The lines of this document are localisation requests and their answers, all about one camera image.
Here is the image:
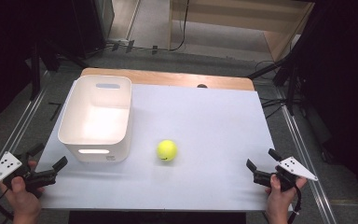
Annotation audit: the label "black floor cables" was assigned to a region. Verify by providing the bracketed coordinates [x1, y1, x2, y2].
[254, 60, 303, 119]

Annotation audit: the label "light wooden shelf unit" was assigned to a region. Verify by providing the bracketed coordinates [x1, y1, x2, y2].
[167, 0, 316, 63]

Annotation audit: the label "wooden board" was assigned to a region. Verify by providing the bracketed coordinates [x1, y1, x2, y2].
[80, 67, 255, 92]

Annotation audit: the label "metal floor rail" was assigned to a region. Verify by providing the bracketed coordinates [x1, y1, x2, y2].
[0, 89, 49, 213]
[274, 88, 338, 224]

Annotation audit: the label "white plastic storage bin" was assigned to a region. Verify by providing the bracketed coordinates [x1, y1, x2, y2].
[57, 74, 133, 163]

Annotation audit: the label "power strip with plugs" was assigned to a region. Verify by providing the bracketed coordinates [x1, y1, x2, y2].
[104, 38, 160, 56]

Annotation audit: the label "yellow tennis ball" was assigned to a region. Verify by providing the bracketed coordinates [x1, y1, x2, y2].
[156, 139, 179, 162]

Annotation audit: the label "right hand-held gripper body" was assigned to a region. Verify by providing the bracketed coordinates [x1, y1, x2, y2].
[253, 156, 319, 192]

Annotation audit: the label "yellow floor tape strip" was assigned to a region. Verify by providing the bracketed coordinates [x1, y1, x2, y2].
[329, 198, 358, 207]

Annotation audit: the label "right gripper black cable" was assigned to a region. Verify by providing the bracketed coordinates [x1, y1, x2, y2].
[287, 185, 303, 224]

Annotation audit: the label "black metal stand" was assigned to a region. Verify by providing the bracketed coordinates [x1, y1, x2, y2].
[27, 39, 90, 101]
[246, 18, 324, 117]

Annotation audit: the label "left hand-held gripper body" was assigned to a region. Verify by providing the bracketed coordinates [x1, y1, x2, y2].
[0, 151, 59, 199]

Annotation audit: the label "black hanging cable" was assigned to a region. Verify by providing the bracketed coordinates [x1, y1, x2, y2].
[169, 0, 190, 52]

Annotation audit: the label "person's right hand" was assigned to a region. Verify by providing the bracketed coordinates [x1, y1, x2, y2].
[264, 174, 309, 224]

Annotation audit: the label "white table cover board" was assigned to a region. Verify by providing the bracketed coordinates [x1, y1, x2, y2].
[36, 81, 293, 213]

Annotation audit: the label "dark cabinet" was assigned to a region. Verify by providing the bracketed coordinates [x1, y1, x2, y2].
[70, 0, 116, 60]

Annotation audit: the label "person's left hand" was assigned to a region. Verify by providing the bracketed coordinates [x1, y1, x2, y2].
[0, 160, 46, 224]

